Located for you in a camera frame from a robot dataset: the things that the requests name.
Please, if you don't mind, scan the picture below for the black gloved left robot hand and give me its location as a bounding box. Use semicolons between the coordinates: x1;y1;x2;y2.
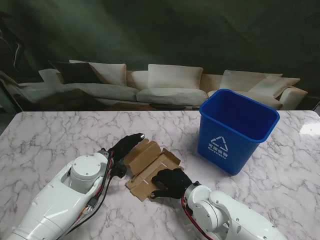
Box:
107;133;146;163

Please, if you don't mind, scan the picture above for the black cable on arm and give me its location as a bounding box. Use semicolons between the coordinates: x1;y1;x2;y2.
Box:
57;152;116;237

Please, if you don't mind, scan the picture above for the blue plastic recycling bin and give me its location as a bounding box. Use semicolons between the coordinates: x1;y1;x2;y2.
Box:
196;88;281;176

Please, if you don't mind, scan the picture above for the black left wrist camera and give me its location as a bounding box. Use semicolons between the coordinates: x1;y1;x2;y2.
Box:
111;162;127;179

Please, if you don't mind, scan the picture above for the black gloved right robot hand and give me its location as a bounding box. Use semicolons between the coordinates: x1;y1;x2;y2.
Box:
149;167;193;200

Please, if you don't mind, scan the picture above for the printed sofa backdrop banner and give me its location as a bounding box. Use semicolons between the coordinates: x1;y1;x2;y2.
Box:
0;0;320;112

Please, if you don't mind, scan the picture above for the brown cardboard box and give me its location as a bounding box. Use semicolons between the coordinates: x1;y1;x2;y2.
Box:
124;139;181;203

